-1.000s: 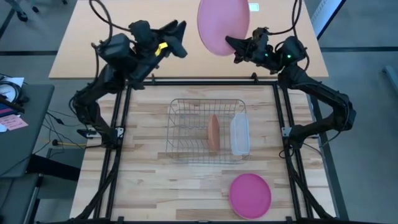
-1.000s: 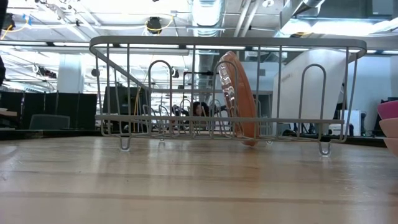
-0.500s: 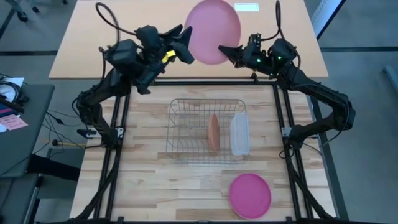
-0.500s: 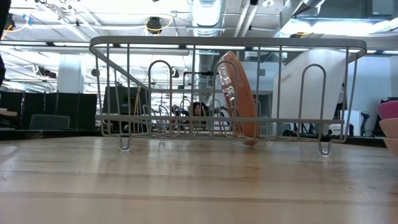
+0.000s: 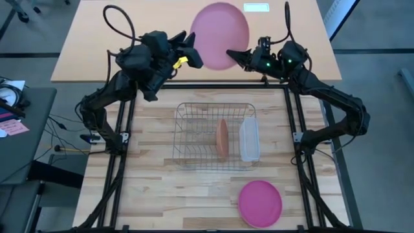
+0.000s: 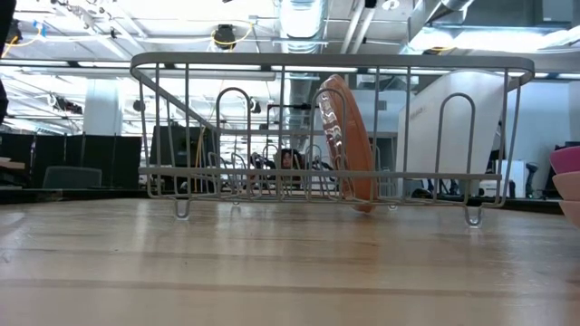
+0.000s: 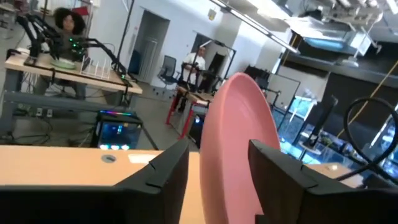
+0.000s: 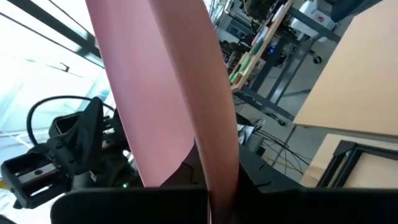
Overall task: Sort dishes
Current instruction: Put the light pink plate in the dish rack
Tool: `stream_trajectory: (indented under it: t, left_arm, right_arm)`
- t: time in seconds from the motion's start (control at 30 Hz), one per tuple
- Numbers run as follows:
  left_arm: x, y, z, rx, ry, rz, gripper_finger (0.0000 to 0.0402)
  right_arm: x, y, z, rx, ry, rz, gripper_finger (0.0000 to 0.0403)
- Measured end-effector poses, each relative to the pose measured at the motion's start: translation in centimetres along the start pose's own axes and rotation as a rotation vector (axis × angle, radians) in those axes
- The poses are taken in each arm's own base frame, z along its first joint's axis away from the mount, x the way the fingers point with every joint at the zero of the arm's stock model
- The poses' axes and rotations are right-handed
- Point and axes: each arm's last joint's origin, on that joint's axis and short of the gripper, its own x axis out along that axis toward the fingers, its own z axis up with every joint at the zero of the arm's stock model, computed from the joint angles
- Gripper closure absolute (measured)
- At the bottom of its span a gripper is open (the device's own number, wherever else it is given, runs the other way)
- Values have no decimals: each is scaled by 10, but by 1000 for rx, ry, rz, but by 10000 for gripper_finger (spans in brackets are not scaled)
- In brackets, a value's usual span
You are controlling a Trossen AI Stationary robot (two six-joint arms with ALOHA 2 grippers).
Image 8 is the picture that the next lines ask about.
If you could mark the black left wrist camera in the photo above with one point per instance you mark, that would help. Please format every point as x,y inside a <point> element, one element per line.
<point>57,123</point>

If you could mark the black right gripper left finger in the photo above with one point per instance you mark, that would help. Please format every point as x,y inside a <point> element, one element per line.
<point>189,174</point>

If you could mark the wooden workbench shelf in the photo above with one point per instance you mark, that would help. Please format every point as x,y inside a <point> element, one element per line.
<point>252,56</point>

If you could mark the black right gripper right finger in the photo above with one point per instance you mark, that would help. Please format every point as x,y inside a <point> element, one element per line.
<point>248,171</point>

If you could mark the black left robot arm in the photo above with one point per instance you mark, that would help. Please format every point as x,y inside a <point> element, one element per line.
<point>115,168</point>

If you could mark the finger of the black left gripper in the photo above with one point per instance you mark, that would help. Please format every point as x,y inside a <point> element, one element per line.
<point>81,146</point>

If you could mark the black metal table frame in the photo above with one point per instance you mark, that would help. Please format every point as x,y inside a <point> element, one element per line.
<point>342,155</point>

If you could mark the light pink plate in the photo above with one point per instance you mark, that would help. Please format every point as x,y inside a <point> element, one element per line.
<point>140,77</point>

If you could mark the tan desk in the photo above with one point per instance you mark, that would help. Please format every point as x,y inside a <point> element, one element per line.
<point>357,77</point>

